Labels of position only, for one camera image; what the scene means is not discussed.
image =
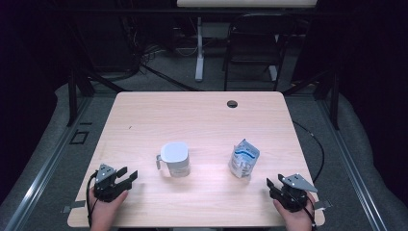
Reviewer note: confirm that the grey tape strip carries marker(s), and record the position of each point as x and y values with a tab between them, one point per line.
75	204
324	204

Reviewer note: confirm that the black metal frame stand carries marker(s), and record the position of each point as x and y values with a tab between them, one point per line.
335	102
72	96

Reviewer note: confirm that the white desk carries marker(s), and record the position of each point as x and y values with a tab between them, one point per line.
247	3

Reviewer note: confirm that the clear jar with grey lid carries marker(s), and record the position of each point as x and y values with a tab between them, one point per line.
174	152

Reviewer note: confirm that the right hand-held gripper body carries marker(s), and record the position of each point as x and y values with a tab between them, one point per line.
293	195

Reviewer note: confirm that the white and blue refill pouch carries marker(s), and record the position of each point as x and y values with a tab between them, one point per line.
244	159

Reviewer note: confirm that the aluminium floor rail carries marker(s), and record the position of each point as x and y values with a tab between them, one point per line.
352	170
41	171

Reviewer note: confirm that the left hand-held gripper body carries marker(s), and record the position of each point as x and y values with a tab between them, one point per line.
107	189

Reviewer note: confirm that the person's right hand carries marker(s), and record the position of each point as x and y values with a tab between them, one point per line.
298	219

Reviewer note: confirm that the black table grommet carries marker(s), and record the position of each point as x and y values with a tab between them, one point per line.
232	104

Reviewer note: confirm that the black folding chair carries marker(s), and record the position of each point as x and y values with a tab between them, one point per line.
260	22

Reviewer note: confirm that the black floor socket plate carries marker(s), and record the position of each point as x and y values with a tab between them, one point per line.
71	137

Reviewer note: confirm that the person's left hand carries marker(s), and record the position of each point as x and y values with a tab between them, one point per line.
102	213

